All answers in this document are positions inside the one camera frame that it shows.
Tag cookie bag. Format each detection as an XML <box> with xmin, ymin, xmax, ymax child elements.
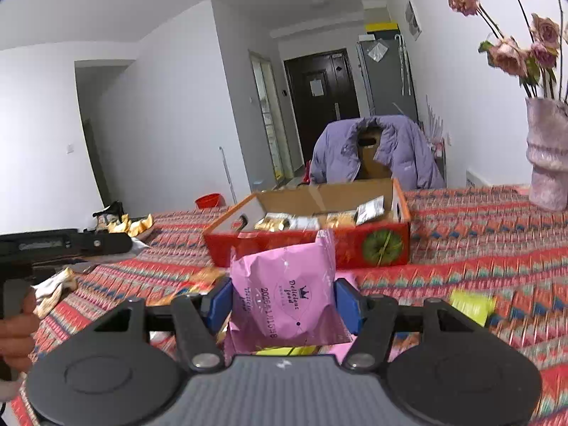
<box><xmin>319</xmin><ymin>211</ymin><xmax>357</xmax><ymax>229</ymax></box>
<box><xmin>33</xmin><ymin>267</ymin><xmax>78</xmax><ymax>319</ymax></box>
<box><xmin>254</xmin><ymin>213</ymin><xmax>291</xmax><ymax>233</ymax></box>

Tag colourful patterned tablecloth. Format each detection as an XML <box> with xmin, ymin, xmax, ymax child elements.
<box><xmin>32</xmin><ymin>186</ymin><xmax>567</xmax><ymax>425</ymax></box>

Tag white leaning board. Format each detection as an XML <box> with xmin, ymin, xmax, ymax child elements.
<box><xmin>465</xmin><ymin>169</ymin><xmax>494</xmax><ymax>187</ymax></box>

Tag plate of orange peels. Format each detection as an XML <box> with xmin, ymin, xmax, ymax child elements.
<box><xmin>107</xmin><ymin>213</ymin><xmax>155</xmax><ymax>241</ymax></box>

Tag red plastic bucket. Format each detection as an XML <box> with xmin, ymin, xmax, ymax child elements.
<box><xmin>195</xmin><ymin>192</ymin><xmax>224</xmax><ymax>210</ymax></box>

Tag red cardboard fruit box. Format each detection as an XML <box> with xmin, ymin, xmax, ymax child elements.
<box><xmin>203</xmin><ymin>179</ymin><xmax>411</xmax><ymax>270</ymax></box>

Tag green snack pouch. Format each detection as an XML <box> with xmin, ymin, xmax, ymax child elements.
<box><xmin>449</xmin><ymin>289</ymin><xmax>496</xmax><ymax>327</ymax></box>

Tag large pink snack bag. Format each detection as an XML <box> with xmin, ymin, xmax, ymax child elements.
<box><xmin>224</xmin><ymin>230</ymin><xmax>351</xmax><ymax>362</ymax></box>

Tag yellow box on fridge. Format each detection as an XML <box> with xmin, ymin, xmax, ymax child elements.
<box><xmin>365</xmin><ymin>21</ymin><xmax>399</xmax><ymax>34</ymax></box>

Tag purple puffer jacket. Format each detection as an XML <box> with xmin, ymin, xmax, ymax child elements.
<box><xmin>309</xmin><ymin>114</ymin><xmax>446</xmax><ymax>190</ymax></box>

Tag white packet box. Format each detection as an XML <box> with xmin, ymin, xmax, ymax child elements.
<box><xmin>289</xmin><ymin>217</ymin><xmax>321</xmax><ymax>231</ymax></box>

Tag grey refrigerator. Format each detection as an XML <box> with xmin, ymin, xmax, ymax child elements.
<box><xmin>357</xmin><ymin>34</ymin><xmax>418</xmax><ymax>122</ymax></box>

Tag dark entrance door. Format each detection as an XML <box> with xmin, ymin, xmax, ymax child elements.
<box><xmin>284</xmin><ymin>48</ymin><xmax>360</xmax><ymax>163</ymax></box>

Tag brown wooden chair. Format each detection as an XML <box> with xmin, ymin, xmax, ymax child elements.
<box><xmin>357</xmin><ymin>128</ymin><xmax>392</xmax><ymax>180</ymax></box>

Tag dried pink roses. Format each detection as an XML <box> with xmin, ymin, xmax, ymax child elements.
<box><xmin>448</xmin><ymin>0</ymin><xmax>567</xmax><ymax>104</ymax></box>

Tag pink textured vase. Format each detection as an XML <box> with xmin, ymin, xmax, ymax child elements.
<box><xmin>526</xmin><ymin>98</ymin><xmax>568</xmax><ymax>212</ymax></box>

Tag small grey white packet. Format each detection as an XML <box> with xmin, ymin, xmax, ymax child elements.
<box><xmin>355</xmin><ymin>195</ymin><xmax>385</xmax><ymax>226</ymax></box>

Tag person's left hand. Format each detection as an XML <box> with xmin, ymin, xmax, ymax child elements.
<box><xmin>0</xmin><ymin>289</ymin><xmax>39</xmax><ymax>372</ymax></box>

